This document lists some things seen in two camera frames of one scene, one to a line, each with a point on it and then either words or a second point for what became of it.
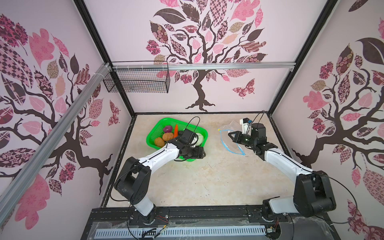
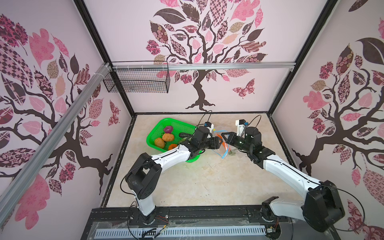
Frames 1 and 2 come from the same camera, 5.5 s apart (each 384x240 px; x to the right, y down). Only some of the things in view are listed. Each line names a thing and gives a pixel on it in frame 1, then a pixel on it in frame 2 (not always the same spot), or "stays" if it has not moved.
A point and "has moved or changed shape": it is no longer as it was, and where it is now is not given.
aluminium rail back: (197, 66) stays
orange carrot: (176, 131) -> (223, 143)
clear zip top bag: (230, 144) has moved or changed shape
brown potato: (167, 136) stays
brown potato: (159, 142) stays
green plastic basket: (190, 159) -> (163, 135)
